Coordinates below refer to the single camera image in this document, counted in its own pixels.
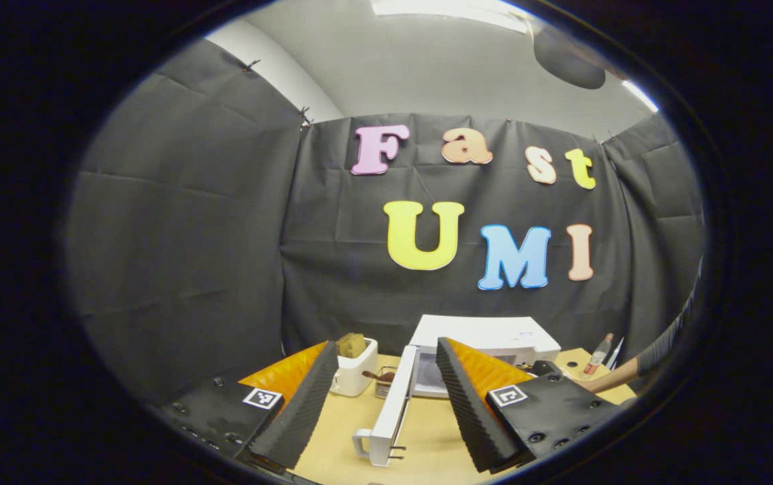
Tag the wooden spatula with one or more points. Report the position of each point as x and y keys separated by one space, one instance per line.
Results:
x=376 y=375

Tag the clear bottle with red label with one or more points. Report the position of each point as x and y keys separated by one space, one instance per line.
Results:
x=596 y=357

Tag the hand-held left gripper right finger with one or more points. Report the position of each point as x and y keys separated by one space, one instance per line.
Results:
x=467 y=411

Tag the white toaster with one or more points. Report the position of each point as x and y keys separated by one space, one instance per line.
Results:
x=352 y=377

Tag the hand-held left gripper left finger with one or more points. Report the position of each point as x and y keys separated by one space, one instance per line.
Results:
x=305 y=411

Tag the white microwave oven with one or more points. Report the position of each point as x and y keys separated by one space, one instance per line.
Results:
x=487 y=331

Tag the large ceiling light panel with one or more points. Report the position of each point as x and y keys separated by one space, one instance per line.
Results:
x=453 y=8

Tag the brown bread slice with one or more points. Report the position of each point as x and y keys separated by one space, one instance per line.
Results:
x=351 y=345

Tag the black backdrop cloth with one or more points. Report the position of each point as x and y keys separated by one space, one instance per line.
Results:
x=191 y=256

